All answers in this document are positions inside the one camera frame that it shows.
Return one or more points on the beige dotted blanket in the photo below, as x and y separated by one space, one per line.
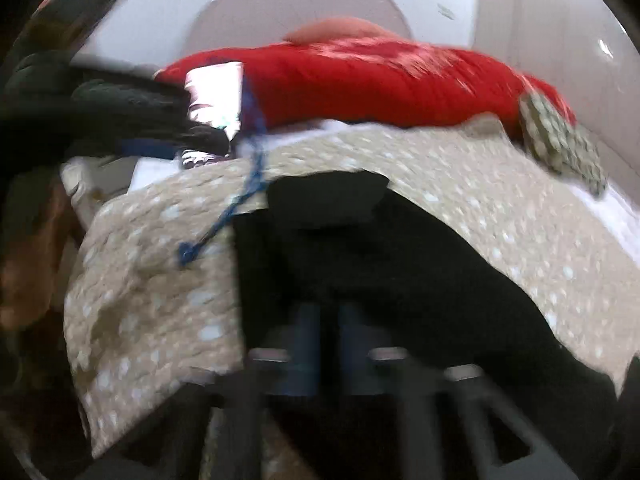
150 270

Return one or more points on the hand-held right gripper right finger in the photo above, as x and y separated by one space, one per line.
357 345

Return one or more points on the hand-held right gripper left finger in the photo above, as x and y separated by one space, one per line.
306 345

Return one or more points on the green patterned pillow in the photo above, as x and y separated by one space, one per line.
560 140

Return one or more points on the red quilt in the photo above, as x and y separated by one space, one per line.
360 85

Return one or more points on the black pants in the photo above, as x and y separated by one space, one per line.
400 260

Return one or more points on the pink pillow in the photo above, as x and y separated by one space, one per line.
340 29

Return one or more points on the round pale headboard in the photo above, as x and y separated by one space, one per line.
280 0

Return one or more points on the glossy white wardrobe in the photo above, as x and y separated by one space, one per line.
550 35

